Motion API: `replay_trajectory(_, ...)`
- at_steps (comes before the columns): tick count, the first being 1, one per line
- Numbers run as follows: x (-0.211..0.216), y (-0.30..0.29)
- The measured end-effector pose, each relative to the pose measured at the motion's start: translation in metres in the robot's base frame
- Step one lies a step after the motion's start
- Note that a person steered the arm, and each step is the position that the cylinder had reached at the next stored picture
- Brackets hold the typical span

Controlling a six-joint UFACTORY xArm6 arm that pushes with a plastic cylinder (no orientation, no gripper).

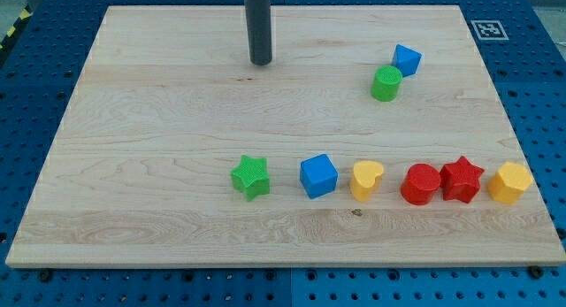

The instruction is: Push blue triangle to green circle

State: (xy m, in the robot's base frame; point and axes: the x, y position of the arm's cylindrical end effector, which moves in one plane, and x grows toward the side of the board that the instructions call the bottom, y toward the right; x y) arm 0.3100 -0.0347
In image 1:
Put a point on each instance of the blue triangle block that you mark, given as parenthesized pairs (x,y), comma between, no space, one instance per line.
(406,60)

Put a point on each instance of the green star block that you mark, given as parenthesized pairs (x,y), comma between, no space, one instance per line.
(251,178)

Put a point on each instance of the blue cube block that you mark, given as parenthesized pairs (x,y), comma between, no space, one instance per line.
(318,176)

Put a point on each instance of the yellow heart block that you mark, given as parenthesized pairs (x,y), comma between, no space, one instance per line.
(366,178)

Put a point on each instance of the light wooden board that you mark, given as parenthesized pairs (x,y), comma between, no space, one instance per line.
(138,175)

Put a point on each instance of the green cylinder block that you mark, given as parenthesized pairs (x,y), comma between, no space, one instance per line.
(386,83)

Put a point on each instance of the red cylinder block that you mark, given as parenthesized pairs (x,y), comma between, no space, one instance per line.
(420,184)

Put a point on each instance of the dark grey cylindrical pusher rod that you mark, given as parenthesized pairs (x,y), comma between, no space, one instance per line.
(258,17)

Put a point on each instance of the red star block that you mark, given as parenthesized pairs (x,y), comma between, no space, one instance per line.
(460,180)

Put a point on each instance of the yellow hexagon block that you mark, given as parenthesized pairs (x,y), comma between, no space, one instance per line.
(509,182)

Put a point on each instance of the white fiducial marker tag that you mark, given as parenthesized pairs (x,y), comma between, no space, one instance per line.
(489,30)

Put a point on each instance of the black yellow hazard tape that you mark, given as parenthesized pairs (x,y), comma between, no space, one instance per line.
(17,28)

